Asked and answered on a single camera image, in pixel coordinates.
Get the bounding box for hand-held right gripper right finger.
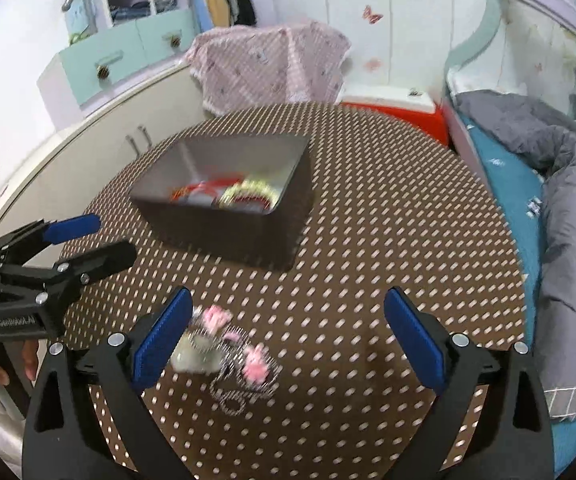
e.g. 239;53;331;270
384;286;555;480

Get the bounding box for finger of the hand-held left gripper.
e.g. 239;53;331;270
0;240;137;307
0;214;103;266

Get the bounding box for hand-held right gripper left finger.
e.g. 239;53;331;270
22;286;194;480

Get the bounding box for silver necklace with pink charms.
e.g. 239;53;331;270
169;304;285;417

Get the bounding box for red cord bracelet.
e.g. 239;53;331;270
169;176;246;206

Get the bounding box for dark metal box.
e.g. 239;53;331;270
129;133;316;272

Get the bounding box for white bead bracelet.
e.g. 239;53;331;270
218;179;280;210

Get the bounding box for brown polka dot tablecloth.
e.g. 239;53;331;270
60;101;529;480

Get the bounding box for white low cabinet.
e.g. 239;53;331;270
0;57;209;241

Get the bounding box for teal bed sheet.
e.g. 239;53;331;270
458;115;576;476

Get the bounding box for white shelf unit teal drawers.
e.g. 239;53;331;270
37;0;204;133

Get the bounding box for grey duvet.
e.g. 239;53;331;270
455;91;576;421

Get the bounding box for folded jeans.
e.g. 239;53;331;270
110;4;150;23

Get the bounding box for red and white stool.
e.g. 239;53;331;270
340;85;450;150

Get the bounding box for pink bear print cloth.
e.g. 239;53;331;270
187;21;353;115

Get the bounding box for pale green bunk bed frame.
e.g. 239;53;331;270
440;0;576;161

